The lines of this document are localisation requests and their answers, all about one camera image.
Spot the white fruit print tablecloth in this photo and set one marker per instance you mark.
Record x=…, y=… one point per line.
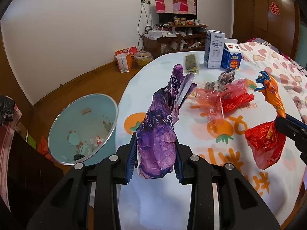
x=156, y=81

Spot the wall power socket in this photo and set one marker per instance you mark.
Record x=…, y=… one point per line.
x=145, y=1

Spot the pink striped cloth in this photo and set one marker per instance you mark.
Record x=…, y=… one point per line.
x=7, y=143

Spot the purple foil wrapper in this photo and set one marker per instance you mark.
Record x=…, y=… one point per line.
x=158, y=134

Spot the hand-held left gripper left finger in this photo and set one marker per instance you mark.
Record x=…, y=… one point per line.
x=131, y=163

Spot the dark green packet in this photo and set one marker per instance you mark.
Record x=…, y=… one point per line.
x=191, y=63

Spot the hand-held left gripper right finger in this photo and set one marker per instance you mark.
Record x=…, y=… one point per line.
x=178, y=172

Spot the white milk carton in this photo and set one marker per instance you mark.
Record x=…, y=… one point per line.
x=214, y=50

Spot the white mug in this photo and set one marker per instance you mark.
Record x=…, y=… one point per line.
x=197, y=21

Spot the pink cellophane wrapper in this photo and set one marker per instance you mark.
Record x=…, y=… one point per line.
x=223, y=100

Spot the red orange foil wrapper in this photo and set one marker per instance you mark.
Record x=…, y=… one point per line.
x=266, y=139

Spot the red paper decoration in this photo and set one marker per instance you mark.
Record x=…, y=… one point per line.
x=275, y=8

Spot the blue milk carton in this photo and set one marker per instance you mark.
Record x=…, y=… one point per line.
x=231, y=57

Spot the black plastic bag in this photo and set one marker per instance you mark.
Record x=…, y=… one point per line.
x=6, y=110

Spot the wooden wardrobe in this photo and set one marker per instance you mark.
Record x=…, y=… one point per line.
x=263, y=21

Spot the clear plastic bag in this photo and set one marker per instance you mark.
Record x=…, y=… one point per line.
x=143, y=58

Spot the white orange paper bag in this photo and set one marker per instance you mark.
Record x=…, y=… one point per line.
x=122, y=63

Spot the television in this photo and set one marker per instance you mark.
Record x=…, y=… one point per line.
x=165, y=19

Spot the wooden TV cabinet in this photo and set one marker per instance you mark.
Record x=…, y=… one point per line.
x=168, y=43

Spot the dark wooden cabinet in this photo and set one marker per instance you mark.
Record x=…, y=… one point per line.
x=33, y=177

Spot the red pink patchwork cloth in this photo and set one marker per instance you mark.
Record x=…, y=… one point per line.
x=175, y=3

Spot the black textured packet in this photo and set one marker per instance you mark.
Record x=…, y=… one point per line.
x=78, y=157

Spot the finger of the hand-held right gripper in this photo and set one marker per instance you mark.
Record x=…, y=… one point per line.
x=287, y=128
x=296, y=122

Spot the light blue trash bin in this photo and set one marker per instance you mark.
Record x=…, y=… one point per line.
x=81, y=124

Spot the grey crumpled wrapper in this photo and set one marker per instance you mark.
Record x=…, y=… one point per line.
x=220, y=81

